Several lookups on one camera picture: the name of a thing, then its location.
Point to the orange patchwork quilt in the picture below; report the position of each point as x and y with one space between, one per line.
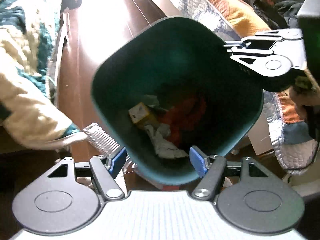
237 12

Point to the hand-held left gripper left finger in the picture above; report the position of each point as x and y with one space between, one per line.
118 160

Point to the person's right hand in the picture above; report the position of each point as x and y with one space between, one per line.
300 102

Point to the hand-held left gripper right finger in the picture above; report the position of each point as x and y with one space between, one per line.
198 161

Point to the metal bed frame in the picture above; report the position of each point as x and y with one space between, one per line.
58 55

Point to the red plastic bag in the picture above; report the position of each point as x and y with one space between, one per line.
185 115

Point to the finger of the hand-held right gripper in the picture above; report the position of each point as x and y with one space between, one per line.
260 38
257 62

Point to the dark green trash bin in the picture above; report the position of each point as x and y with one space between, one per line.
150 62

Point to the yellow carton box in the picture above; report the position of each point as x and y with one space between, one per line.
140 113

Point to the white tissue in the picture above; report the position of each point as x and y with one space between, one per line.
162 142

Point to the black puffer jacket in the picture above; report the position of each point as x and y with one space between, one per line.
282 7

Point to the teal patchwork quilt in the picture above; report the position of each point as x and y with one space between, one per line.
25 105

